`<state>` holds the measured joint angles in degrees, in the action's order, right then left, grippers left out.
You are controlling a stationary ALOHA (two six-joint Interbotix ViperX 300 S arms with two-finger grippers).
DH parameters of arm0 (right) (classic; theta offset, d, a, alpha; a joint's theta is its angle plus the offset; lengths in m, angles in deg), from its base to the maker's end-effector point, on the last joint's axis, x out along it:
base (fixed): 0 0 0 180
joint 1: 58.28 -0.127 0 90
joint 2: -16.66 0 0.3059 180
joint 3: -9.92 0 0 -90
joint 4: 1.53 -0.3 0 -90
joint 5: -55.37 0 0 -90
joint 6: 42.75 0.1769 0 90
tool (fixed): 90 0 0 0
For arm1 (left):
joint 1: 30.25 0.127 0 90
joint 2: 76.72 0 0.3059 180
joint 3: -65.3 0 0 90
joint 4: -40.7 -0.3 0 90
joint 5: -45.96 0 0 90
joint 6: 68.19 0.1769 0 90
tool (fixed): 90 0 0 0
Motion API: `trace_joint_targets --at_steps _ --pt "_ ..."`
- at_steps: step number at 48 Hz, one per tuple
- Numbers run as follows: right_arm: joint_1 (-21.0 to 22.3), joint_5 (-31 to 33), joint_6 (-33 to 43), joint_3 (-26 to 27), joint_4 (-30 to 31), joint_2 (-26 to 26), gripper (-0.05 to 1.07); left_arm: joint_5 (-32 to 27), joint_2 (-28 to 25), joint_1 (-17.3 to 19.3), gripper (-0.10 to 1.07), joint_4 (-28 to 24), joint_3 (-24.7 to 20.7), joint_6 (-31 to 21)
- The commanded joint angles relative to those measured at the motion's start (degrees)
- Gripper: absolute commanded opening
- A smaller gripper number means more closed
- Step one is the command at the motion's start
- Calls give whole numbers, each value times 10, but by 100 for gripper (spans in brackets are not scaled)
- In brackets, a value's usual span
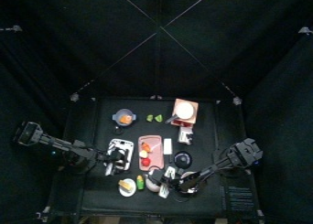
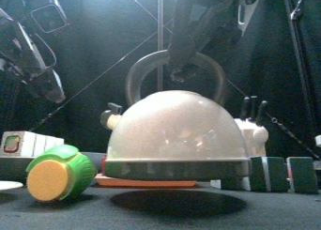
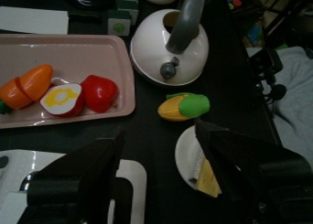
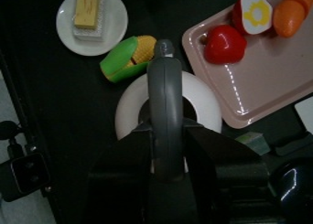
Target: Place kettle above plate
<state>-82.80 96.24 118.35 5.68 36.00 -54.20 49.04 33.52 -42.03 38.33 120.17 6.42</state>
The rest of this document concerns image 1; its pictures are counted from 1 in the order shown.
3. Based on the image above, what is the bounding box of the white toy kettle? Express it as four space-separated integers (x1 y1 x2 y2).
145 168 164 193

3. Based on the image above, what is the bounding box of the white plate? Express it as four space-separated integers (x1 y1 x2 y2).
118 177 138 198

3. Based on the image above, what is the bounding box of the white toy cup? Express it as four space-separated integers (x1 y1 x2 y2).
180 170 199 180

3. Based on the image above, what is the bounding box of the white black dish rack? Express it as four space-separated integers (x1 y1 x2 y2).
108 138 136 172

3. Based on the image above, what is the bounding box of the white slotted utensil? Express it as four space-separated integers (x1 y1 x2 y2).
158 165 178 200

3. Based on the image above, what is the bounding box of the toy corn cob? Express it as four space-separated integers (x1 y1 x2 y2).
136 175 146 191

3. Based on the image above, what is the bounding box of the yellow cheese wedge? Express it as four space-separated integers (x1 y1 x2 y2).
118 179 136 192

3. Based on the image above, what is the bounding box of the black round bowl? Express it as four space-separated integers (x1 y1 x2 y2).
173 150 193 170

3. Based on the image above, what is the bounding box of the pink cutting tray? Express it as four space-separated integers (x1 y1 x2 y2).
137 134 165 172

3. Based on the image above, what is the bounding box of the orange toy carrot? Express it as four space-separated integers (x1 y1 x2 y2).
141 142 153 154

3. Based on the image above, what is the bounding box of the white toy cleaver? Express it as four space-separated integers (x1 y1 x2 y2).
164 137 174 155

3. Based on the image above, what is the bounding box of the orange toy food piece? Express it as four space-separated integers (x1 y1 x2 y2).
120 114 134 125

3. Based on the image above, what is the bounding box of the grey bowl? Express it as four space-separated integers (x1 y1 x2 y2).
112 108 138 127

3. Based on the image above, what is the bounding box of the white black small box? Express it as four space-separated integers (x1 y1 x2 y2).
178 125 196 145

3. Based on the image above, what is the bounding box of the white toy frying pan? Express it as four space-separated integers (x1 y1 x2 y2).
164 101 196 124

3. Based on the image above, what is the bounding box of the salmon toy stove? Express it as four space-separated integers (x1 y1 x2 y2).
170 98 201 128

